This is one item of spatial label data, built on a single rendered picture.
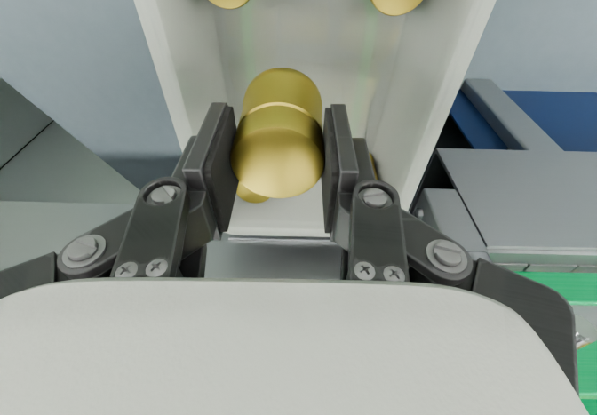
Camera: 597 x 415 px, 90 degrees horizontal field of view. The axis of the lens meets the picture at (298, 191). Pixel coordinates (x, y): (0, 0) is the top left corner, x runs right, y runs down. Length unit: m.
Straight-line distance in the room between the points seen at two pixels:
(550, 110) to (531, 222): 0.27
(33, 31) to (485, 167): 0.57
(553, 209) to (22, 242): 0.52
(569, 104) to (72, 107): 0.74
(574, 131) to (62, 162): 1.00
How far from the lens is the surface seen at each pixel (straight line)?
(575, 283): 0.31
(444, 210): 0.27
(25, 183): 0.93
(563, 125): 0.51
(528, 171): 0.36
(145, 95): 0.53
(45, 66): 0.59
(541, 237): 0.29
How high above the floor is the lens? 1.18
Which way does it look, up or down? 45 degrees down
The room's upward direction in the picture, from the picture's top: 179 degrees counter-clockwise
